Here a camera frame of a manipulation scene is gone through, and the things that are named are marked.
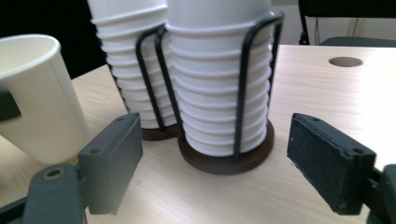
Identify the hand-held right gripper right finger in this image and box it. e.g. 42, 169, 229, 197
286, 112, 378, 217

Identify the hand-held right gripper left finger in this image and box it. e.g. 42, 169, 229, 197
77, 112, 145, 217

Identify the single white paper cup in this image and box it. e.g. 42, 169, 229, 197
0, 34, 92, 165

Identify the stack of white paper cups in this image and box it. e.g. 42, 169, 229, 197
164, 0, 276, 158
86, 0, 181, 131

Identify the black wire double cup holder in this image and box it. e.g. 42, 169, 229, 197
106, 10, 285, 176

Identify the black folding chair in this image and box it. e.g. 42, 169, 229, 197
297, 0, 396, 49

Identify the round table cable hole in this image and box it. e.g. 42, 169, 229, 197
328, 56, 364, 68

